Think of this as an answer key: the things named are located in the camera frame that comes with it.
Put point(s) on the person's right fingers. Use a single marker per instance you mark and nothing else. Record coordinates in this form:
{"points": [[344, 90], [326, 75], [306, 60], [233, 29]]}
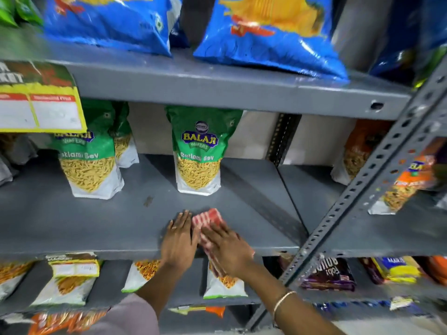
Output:
{"points": [[216, 235]]}

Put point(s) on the dark red snack packet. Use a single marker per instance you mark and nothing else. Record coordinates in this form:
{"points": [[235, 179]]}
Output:
{"points": [[372, 272]]}

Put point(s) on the plain orange snack packet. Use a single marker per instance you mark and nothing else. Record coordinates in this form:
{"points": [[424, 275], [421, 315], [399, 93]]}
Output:
{"points": [[438, 270]]}

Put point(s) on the red striped cloth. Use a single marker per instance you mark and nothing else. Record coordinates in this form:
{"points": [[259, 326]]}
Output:
{"points": [[208, 218]]}

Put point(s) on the person's right hand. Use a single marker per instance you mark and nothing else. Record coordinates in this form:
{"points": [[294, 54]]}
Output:
{"points": [[230, 254]]}

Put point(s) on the person's left forearm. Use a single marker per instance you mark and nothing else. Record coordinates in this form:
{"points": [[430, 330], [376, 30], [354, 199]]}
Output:
{"points": [[162, 287]]}

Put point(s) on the orange patterned snack packet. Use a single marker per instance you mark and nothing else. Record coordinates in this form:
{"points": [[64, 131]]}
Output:
{"points": [[66, 322]]}

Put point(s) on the light pink sleeve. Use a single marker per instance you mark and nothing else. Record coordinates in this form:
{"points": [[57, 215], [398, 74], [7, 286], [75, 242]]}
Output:
{"points": [[124, 319]]}

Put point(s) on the dark blue snack packet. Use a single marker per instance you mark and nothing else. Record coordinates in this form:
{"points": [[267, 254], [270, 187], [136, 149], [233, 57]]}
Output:
{"points": [[401, 38]]}

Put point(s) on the row of small blue packets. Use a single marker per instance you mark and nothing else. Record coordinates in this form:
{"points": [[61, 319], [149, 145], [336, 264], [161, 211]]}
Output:
{"points": [[370, 305]]}

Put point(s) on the black perforated rear upright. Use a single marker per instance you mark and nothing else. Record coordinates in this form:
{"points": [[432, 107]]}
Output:
{"points": [[282, 137]]}

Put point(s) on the person's left little finger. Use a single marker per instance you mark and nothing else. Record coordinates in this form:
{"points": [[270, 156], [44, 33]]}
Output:
{"points": [[169, 230]]}

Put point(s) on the purple snack packet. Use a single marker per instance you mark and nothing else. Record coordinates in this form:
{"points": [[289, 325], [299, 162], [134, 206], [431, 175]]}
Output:
{"points": [[330, 275]]}

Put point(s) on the bright green snack packet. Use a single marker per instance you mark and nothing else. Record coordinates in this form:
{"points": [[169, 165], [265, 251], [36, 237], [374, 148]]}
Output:
{"points": [[17, 8]]}

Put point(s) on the yellow and green price label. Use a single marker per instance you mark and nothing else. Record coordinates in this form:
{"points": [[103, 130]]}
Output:
{"points": [[38, 101]]}

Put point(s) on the orange and white snack packet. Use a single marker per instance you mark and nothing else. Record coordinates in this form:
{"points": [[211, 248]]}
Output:
{"points": [[356, 153], [401, 188]]}

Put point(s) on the perforated grey metal upright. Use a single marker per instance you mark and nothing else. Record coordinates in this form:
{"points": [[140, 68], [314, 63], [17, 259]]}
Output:
{"points": [[370, 177]]}

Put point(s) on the grey metal shelf rack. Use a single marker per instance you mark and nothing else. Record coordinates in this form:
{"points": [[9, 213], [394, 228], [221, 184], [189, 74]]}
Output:
{"points": [[209, 83]]}

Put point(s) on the person's left thumb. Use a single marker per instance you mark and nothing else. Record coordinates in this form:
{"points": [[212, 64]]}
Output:
{"points": [[197, 234]]}

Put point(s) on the person's right forearm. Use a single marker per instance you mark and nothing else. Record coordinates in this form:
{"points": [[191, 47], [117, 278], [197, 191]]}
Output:
{"points": [[279, 300]]}

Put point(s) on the yellow and orange flat packet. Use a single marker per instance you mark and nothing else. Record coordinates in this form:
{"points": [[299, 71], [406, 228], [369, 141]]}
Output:
{"points": [[199, 310]]}

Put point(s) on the person's left middle finger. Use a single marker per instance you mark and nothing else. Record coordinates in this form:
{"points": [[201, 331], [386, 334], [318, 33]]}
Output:
{"points": [[182, 223]]}

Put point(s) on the person's left hand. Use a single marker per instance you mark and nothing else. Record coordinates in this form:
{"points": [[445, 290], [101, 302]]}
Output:
{"points": [[178, 245]]}

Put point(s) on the grey snack packet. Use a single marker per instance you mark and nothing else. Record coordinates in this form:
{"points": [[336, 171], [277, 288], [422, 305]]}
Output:
{"points": [[15, 153]]}

